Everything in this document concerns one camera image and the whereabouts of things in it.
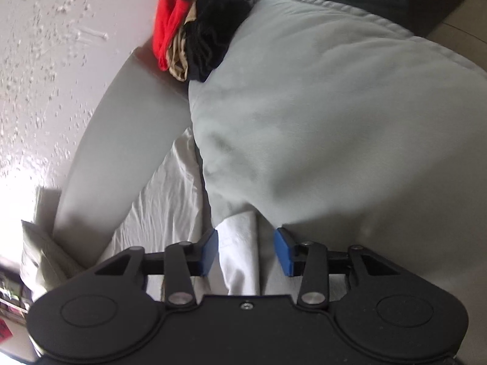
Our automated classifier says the white bed sheet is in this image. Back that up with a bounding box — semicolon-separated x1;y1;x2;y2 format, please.
101;127;214;274

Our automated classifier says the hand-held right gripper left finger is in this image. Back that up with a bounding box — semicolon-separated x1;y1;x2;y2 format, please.
93;229;219;309

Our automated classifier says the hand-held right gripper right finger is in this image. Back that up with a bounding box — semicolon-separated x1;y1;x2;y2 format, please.
274;227;399;311

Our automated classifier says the red garment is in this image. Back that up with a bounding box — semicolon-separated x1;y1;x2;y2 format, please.
151;0;193;71

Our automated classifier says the grey upholstered headboard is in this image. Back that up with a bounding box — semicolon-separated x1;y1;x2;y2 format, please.
51;47;191;270

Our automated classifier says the beige pillow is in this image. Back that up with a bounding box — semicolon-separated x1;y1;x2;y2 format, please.
21;218;83;302

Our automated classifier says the cluttered shelf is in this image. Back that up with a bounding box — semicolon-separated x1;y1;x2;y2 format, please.
0;268;34;325

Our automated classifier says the black garment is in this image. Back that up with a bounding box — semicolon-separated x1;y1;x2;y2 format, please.
183;0;255;83

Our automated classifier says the tan patterned garment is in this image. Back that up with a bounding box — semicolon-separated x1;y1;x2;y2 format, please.
167;0;209;82

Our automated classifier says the white cloth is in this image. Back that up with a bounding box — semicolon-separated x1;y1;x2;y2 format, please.
215;211;267;297

